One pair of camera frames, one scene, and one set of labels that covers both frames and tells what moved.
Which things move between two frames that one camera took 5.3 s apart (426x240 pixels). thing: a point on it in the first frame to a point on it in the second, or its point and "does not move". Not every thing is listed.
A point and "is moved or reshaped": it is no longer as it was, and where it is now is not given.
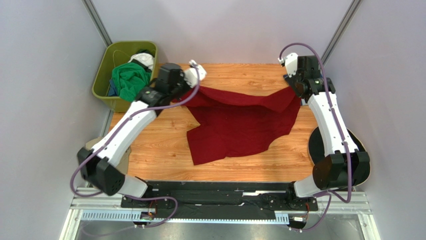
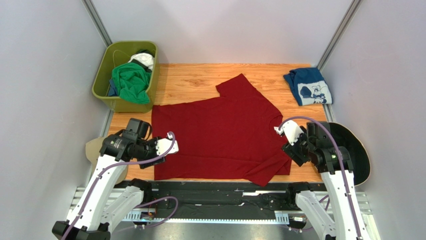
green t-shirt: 129,78 does not move
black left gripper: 187,87 to 156,161
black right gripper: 296,86 to 292,154
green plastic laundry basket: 121,52 does not move
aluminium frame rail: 87,205 does not move
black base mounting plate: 217,200 does not move
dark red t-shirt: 237,124 is moved or reshaped
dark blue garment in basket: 113,91 does not move
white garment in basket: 144,58 does not move
